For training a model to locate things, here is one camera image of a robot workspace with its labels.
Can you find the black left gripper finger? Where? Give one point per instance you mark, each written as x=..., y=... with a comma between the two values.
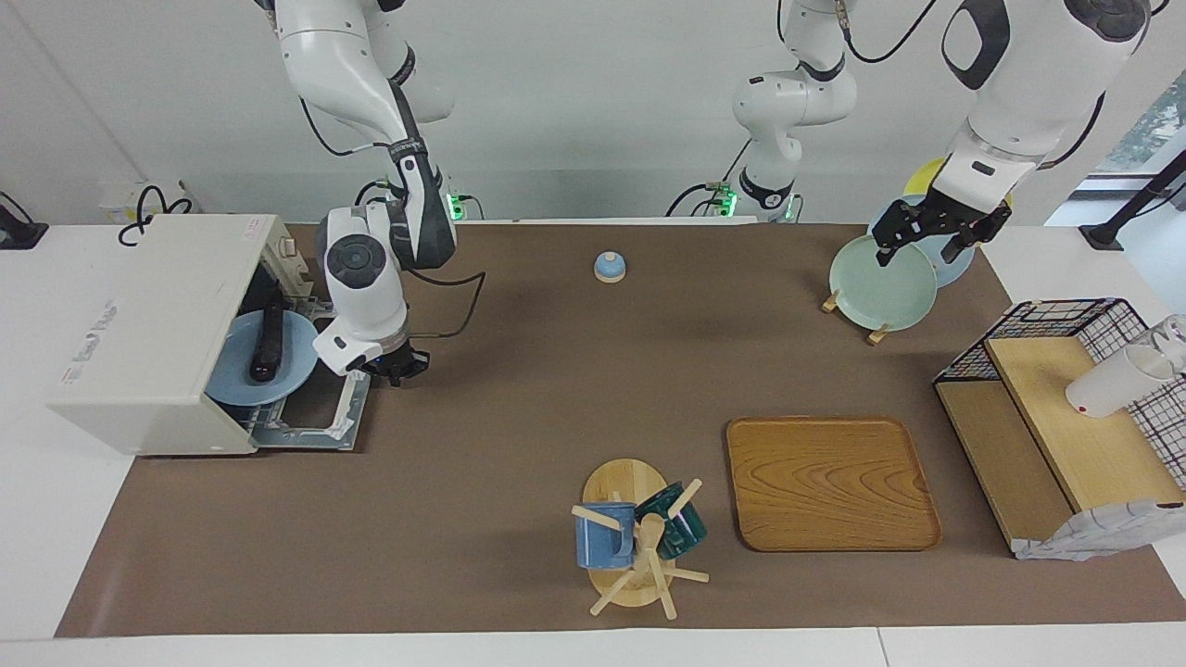
x=899, y=225
x=982, y=232

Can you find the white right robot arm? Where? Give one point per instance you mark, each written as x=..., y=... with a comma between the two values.
x=361, y=278

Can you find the window with dark frame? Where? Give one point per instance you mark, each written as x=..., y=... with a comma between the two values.
x=1154, y=130

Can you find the wooden step shelf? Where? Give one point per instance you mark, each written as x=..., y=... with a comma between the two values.
x=1093, y=445

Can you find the yellow plate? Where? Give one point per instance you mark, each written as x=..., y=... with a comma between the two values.
x=925, y=178

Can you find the black clamp stand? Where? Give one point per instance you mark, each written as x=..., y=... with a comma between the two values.
x=1103, y=236

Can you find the square wooden tray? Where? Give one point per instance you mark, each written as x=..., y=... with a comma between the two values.
x=834, y=486

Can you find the dark purple eggplant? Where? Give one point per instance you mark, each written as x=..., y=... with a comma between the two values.
x=269, y=352

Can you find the pale green plate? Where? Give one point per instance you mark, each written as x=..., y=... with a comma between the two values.
x=885, y=292

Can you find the wooden mug tree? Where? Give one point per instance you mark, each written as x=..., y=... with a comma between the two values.
x=623, y=482

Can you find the brown table mat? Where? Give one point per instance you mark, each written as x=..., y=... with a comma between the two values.
x=510, y=463

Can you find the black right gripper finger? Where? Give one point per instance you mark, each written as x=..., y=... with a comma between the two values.
x=395, y=378
x=419, y=361

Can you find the dark green mug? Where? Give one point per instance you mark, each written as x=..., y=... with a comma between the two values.
x=687, y=533

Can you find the white toaster oven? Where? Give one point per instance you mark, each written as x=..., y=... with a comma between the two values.
x=139, y=315

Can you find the white patterned cloth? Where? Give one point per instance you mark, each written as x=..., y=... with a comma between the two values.
x=1112, y=530

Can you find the black desk device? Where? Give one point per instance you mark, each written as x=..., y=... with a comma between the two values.
x=18, y=236

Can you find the grey blue upright plate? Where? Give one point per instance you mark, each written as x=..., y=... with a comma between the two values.
x=959, y=269

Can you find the white plastic cup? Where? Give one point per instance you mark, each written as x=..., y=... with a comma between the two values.
x=1107, y=384

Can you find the wooden plate rack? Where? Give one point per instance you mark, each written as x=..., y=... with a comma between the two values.
x=829, y=301

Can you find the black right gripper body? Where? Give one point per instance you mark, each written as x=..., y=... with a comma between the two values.
x=394, y=357

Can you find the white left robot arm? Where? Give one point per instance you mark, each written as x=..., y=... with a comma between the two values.
x=1028, y=74

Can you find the clear glass cup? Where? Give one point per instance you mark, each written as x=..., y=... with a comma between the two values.
x=1175, y=329

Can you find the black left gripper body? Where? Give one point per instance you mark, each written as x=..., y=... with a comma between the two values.
x=952, y=213

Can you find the white wall socket box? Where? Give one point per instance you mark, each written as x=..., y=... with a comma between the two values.
x=116, y=199

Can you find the blue ceramic mug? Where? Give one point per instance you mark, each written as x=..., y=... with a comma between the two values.
x=602, y=545

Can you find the small blue dome bell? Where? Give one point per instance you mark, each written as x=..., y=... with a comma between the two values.
x=610, y=269

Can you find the light blue plate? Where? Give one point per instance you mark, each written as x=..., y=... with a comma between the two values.
x=232, y=371

